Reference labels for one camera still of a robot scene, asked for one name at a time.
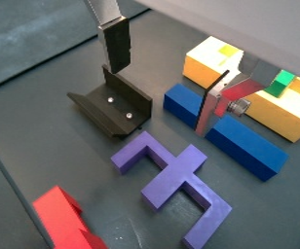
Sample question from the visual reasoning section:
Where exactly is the long green block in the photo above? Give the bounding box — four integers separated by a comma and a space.
265, 70, 295, 97

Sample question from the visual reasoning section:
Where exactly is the long blue block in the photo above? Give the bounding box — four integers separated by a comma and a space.
164, 84, 288, 182

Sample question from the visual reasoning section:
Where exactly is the black angled bracket stand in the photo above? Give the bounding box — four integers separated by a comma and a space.
68, 65, 153, 138

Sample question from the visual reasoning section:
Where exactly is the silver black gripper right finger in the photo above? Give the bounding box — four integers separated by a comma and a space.
195, 70, 265, 136

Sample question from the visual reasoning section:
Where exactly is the red zigzag block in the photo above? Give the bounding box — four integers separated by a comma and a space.
33, 186, 109, 249

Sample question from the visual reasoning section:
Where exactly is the purple zigzag block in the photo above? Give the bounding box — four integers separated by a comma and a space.
112, 131, 232, 249

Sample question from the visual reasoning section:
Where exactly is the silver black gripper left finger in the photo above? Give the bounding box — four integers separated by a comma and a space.
84, 0, 130, 74

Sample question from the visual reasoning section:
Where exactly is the yellow slotted board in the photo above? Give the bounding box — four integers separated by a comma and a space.
183, 37, 300, 142

